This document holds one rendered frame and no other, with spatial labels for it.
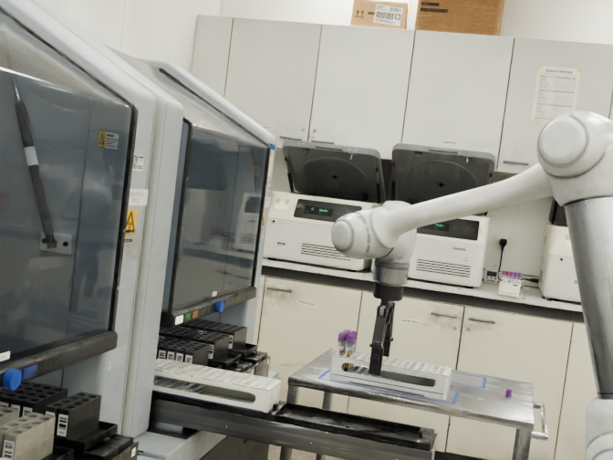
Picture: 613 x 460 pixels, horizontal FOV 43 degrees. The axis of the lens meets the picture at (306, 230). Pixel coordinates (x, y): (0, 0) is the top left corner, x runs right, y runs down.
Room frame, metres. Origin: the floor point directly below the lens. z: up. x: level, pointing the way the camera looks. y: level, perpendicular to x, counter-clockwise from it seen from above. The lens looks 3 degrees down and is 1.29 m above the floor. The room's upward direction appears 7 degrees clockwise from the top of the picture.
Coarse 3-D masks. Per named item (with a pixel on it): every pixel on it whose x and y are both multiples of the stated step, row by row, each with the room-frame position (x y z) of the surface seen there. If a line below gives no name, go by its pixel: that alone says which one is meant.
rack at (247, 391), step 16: (160, 368) 1.71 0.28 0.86; (176, 368) 1.72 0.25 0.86; (192, 368) 1.75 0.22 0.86; (208, 368) 1.76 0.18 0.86; (160, 384) 1.71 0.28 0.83; (176, 384) 1.72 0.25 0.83; (192, 384) 1.74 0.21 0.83; (208, 384) 1.66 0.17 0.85; (224, 384) 1.65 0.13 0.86; (240, 384) 1.65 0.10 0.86; (256, 384) 1.66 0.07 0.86; (272, 384) 1.68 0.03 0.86; (208, 400) 1.66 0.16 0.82; (224, 400) 1.65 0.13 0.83; (240, 400) 1.73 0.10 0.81; (256, 400) 1.64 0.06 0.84; (272, 400) 1.66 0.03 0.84
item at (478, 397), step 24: (288, 384) 1.95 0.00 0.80; (312, 384) 1.93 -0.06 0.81; (336, 384) 1.93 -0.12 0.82; (360, 384) 1.96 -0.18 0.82; (456, 384) 2.09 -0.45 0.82; (480, 384) 2.12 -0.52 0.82; (504, 384) 2.16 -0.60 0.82; (528, 384) 2.20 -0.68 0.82; (432, 408) 1.85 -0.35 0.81; (456, 408) 1.84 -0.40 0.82; (480, 408) 1.87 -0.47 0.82; (504, 408) 1.90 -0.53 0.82; (528, 408) 1.93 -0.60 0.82; (528, 432) 1.80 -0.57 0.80; (288, 456) 1.94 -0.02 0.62; (528, 456) 1.80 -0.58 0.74
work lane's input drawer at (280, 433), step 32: (160, 416) 1.67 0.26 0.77; (192, 416) 1.65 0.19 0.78; (224, 416) 1.63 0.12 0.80; (256, 416) 1.63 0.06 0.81; (288, 416) 1.67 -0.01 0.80; (320, 416) 1.70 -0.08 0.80; (352, 416) 1.69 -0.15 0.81; (320, 448) 1.58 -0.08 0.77; (352, 448) 1.57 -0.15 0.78; (384, 448) 1.56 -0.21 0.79; (416, 448) 1.55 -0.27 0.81
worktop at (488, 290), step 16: (320, 272) 3.98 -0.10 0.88; (336, 272) 3.96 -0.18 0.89; (352, 272) 3.98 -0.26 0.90; (368, 272) 4.07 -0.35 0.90; (432, 288) 3.85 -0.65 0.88; (448, 288) 3.84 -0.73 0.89; (464, 288) 3.84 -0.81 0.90; (480, 288) 3.93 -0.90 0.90; (496, 288) 4.03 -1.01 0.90; (528, 304) 3.75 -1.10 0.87; (544, 304) 3.73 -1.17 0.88; (560, 304) 3.72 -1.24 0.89; (576, 304) 3.75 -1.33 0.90
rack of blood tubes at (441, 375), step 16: (336, 352) 2.01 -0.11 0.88; (336, 368) 1.98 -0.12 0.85; (352, 368) 2.02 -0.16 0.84; (368, 368) 2.05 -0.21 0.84; (384, 368) 1.95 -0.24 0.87; (400, 368) 1.93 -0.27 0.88; (416, 368) 1.94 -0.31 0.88; (432, 368) 1.97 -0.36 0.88; (448, 368) 1.99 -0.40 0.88; (368, 384) 1.96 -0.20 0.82; (384, 384) 1.94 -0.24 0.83; (400, 384) 1.93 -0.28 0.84; (416, 384) 1.93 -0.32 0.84; (432, 384) 2.01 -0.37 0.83; (448, 384) 1.94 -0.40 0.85
